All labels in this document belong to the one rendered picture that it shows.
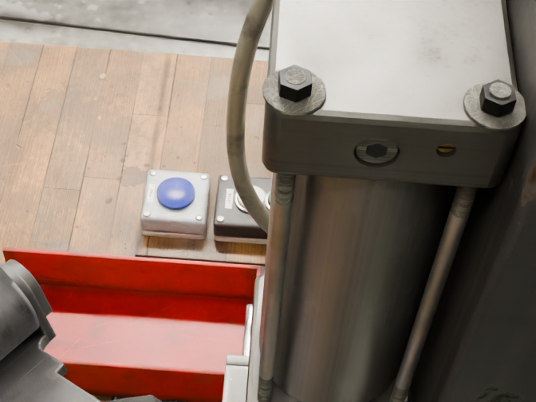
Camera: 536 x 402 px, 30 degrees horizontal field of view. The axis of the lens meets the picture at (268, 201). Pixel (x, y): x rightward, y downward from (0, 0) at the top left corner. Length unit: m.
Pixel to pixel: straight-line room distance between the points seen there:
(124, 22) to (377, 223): 2.23
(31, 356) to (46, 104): 0.58
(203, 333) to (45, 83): 0.39
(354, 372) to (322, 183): 0.15
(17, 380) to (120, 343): 0.36
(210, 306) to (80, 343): 0.13
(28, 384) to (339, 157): 0.32
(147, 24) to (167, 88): 1.41
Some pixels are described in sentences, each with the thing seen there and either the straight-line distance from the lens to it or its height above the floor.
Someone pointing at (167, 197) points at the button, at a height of 0.94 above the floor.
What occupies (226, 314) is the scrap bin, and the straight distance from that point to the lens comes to 1.00.
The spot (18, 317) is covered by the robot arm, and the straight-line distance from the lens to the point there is 0.62.
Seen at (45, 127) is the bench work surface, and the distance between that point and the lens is 1.17.
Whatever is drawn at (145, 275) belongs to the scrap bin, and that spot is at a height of 0.93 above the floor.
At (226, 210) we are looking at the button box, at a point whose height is 0.93.
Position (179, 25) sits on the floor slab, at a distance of 2.60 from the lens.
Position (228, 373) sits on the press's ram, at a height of 1.18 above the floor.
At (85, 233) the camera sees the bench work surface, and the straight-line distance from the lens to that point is 1.07.
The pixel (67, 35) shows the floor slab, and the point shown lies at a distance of 2.59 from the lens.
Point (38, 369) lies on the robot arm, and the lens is 0.63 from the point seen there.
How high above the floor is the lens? 1.76
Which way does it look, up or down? 53 degrees down
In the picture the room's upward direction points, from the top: 4 degrees clockwise
